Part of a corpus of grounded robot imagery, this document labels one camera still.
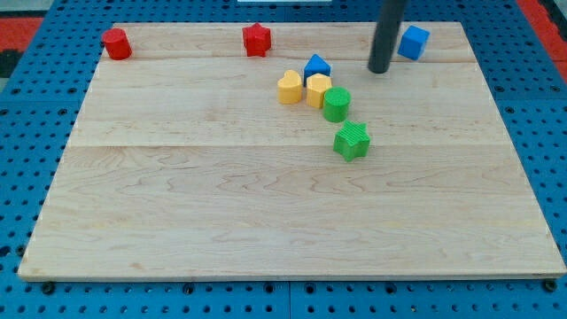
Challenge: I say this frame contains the yellow hexagon block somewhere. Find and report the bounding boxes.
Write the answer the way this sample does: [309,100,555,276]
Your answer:
[307,74,332,109]

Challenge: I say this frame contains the green star block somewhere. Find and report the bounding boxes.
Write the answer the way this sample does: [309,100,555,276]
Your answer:
[333,121,371,162]

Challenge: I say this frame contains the yellow heart block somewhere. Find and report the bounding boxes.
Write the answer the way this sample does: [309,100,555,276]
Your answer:
[277,70,302,105]

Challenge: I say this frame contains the green cylinder block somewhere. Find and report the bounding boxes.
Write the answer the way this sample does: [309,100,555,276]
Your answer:
[322,87,351,122]

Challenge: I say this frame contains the blue triangle block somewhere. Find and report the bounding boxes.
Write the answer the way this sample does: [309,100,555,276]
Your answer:
[303,54,331,86]

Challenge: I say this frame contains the light wooden board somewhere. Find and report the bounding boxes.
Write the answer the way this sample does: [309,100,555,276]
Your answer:
[19,22,566,282]

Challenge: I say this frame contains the red star block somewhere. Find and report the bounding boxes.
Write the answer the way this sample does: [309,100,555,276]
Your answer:
[242,22,272,58]

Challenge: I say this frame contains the blue cube block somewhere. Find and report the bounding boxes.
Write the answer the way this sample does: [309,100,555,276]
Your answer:
[398,26,431,60]

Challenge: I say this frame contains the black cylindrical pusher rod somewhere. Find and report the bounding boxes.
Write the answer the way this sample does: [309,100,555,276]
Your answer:
[368,0,408,74]

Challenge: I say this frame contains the red cylinder block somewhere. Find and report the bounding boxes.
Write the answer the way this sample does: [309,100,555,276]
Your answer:
[102,27,132,60]

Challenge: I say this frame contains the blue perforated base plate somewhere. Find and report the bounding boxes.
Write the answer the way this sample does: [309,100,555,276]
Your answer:
[1,1,566,318]

